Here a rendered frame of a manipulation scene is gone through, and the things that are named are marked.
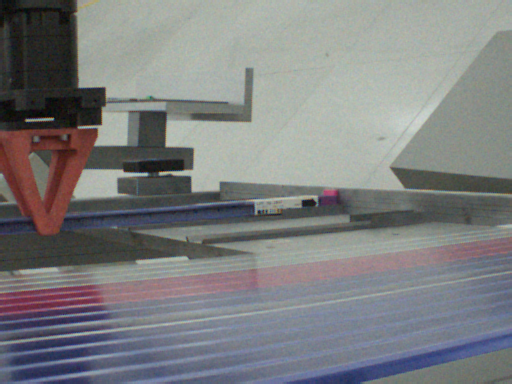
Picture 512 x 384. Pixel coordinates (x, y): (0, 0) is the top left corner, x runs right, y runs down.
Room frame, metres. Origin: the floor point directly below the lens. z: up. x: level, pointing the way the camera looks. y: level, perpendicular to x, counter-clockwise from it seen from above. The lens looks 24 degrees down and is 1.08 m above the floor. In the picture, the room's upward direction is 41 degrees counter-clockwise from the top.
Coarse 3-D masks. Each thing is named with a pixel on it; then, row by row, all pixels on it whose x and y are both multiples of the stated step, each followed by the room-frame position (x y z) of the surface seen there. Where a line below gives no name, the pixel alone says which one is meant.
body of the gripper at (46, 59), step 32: (0, 32) 0.64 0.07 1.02; (32, 32) 0.62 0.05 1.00; (64, 32) 0.63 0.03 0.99; (0, 64) 0.64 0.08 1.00; (32, 64) 0.62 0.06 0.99; (64, 64) 0.62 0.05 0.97; (0, 96) 0.62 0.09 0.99; (32, 96) 0.59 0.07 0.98; (64, 96) 0.59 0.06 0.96; (96, 96) 0.60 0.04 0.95
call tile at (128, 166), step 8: (152, 160) 0.86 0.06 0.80; (160, 160) 0.86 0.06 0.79; (168, 160) 0.86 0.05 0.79; (176, 160) 0.86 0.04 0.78; (128, 168) 0.87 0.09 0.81; (136, 168) 0.85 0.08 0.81; (144, 168) 0.85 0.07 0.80; (152, 168) 0.85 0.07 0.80; (160, 168) 0.86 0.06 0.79; (168, 168) 0.86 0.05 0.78; (176, 168) 0.86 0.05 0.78; (184, 168) 0.86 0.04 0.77
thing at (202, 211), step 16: (144, 208) 0.64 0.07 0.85; (160, 208) 0.64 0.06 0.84; (176, 208) 0.64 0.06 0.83; (192, 208) 0.64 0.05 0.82; (208, 208) 0.65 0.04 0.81; (224, 208) 0.65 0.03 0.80; (240, 208) 0.66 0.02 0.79; (0, 224) 0.60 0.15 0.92; (16, 224) 0.60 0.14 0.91; (32, 224) 0.61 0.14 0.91; (64, 224) 0.61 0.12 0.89; (80, 224) 0.62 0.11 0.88; (96, 224) 0.62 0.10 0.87; (112, 224) 0.62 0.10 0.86; (128, 224) 0.63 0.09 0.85
